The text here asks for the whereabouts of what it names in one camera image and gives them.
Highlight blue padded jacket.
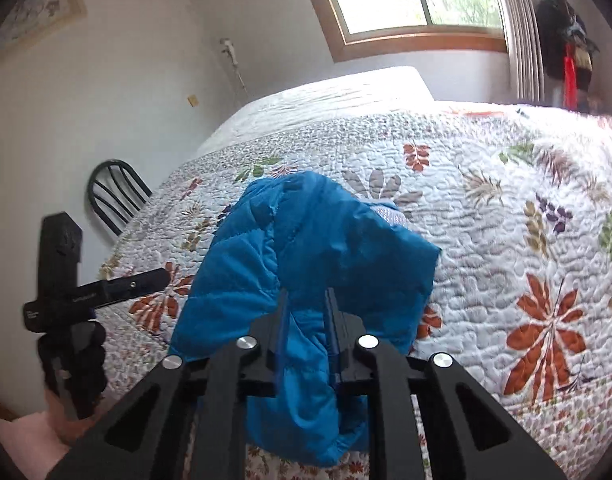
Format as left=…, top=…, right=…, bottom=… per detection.
left=168, top=170, right=443, bottom=468

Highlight person's left forearm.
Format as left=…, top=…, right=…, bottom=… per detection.
left=0, top=409, right=71, bottom=480

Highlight framed wall picture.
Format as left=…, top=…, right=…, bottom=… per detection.
left=0, top=0, right=89, bottom=68

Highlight white vertical window blinds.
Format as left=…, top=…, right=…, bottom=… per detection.
left=490, top=0, right=546, bottom=103

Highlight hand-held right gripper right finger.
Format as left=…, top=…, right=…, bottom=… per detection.
left=325, top=288, right=567, bottom=480

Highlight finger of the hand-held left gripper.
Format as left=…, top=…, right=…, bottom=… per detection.
left=103, top=268, right=169, bottom=307

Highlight white bed sheet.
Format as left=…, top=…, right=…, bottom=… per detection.
left=196, top=66, right=437, bottom=158

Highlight flat orange item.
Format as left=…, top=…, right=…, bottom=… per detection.
left=448, top=106, right=506, bottom=119

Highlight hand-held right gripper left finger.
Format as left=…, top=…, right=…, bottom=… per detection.
left=48, top=289, right=289, bottom=480

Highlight dark hanging clothes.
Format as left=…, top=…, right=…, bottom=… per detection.
left=536, top=0, right=602, bottom=111

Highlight black slatted headboard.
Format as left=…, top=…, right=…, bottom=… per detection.
left=87, top=159, right=153, bottom=237

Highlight wooden framed window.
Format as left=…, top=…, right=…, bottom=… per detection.
left=293, top=0, right=511, bottom=63

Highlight floral quilted bedspread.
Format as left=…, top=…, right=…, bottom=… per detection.
left=98, top=102, right=612, bottom=480

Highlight red hanging item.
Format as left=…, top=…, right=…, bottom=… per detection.
left=562, top=55, right=579, bottom=109

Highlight person's left hand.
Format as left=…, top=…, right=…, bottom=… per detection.
left=44, top=387, right=108, bottom=447

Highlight white wall fixture with cord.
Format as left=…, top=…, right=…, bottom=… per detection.
left=220, top=37, right=251, bottom=101

